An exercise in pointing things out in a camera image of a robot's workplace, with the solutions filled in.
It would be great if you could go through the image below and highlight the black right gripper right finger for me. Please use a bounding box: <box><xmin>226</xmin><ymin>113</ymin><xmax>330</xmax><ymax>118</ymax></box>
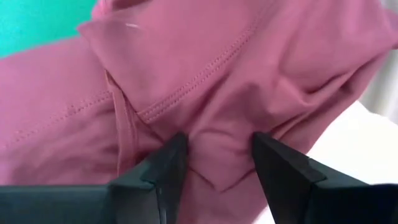
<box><xmin>252</xmin><ymin>132</ymin><xmax>398</xmax><ymax>224</ymax></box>

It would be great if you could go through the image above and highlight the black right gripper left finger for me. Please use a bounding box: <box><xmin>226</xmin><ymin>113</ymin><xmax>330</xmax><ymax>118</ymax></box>
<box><xmin>0</xmin><ymin>133</ymin><xmax>189</xmax><ymax>224</ymax></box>

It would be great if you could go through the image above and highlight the white garment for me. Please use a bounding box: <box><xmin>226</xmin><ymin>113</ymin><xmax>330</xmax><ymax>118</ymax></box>
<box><xmin>253</xmin><ymin>100</ymin><xmax>398</xmax><ymax>224</ymax></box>

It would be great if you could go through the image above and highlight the maroon garment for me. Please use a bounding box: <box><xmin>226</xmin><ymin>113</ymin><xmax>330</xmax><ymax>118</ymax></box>
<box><xmin>0</xmin><ymin>0</ymin><xmax>398</xmax><ymax>224</ymax></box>

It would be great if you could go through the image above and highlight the green table mat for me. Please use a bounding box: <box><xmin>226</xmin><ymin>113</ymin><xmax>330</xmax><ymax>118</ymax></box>
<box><xmin>0</xmin><ymin>0</ymin><xmax>100</xmax><ymax>60</ymax></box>

